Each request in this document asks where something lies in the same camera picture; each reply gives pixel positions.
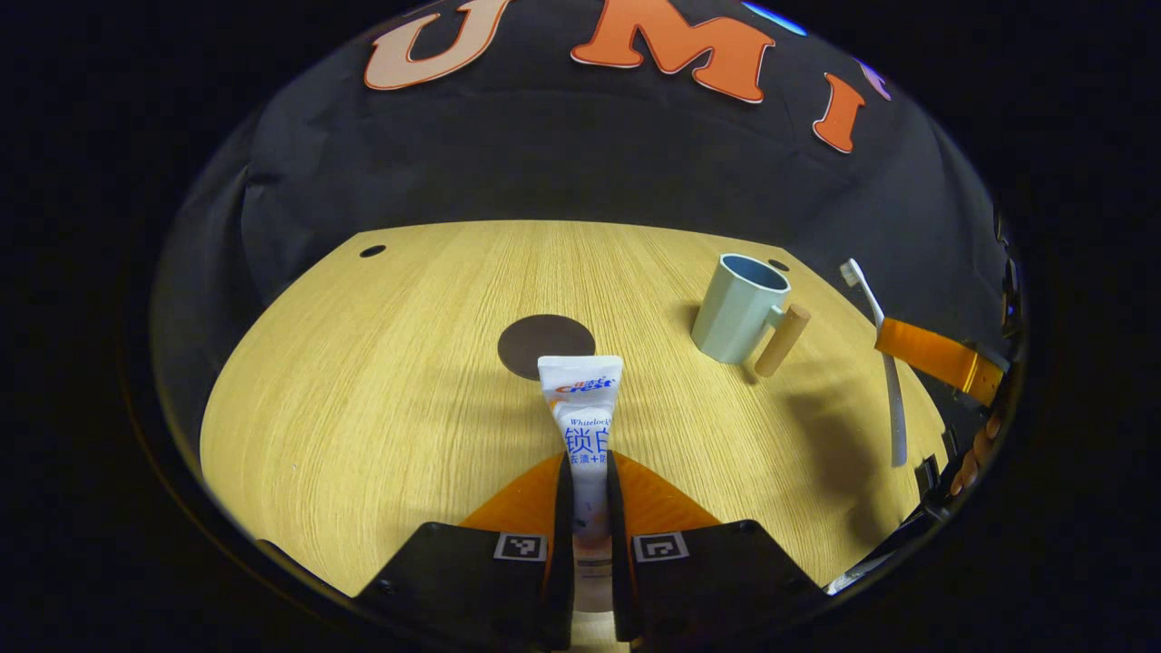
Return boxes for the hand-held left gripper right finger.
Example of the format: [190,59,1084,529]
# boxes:
[606,451,828,649]

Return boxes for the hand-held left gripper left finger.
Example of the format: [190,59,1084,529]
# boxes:
[354,451,575,652]

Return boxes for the white toothbrush blue bristles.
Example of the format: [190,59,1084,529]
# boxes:
[839,258,909,468]

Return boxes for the white toothpaste tube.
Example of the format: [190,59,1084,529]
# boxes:
[537,355,625,614]

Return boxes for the pale green cup wooden handle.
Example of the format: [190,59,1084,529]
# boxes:
[690,253,812,379]

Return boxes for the round brown coaster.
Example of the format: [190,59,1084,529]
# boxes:
[497,314,597,382]

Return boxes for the black backdrop cloth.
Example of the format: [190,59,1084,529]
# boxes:
[150,0,1026,454]

